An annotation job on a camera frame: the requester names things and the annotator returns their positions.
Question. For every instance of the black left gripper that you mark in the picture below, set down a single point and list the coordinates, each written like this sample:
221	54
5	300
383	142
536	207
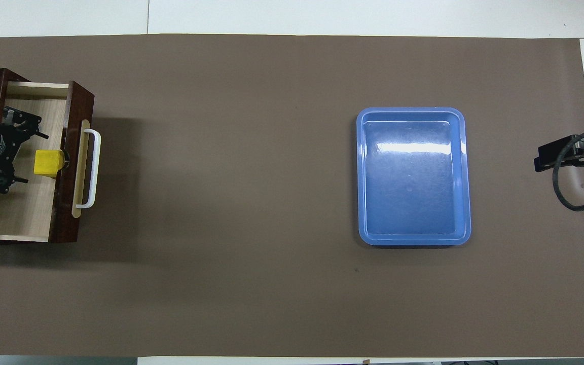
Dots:
0	144

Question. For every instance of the yellow cube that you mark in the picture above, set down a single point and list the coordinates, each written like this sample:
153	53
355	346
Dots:
47	163

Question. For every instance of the blue plastic tray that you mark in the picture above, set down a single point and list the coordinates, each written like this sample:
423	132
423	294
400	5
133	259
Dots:
413	187

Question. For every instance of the brown table mat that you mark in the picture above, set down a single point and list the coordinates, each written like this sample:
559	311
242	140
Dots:
246	203

